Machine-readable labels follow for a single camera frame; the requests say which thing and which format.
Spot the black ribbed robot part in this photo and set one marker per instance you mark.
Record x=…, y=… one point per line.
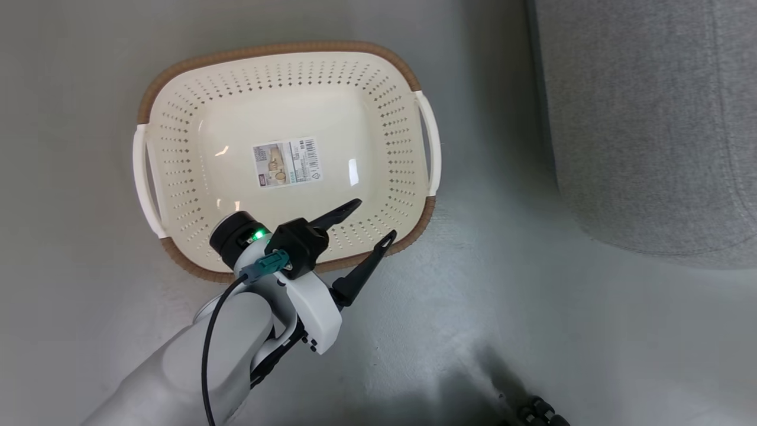
x=541, y=411

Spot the printed product label sticker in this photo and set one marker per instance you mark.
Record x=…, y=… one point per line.
x=287, y=163

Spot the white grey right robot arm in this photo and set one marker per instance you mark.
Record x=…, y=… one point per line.
x=177, y=367

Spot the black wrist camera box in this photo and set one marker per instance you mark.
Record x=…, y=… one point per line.
x=298, y=242

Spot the cream perforated laundry basket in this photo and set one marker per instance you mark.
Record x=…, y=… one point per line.
x=236, y=118

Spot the grey fabric sofa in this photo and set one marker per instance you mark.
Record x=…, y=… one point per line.
x=650, y=118

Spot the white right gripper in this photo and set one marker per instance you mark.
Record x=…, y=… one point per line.
x=316, y=310

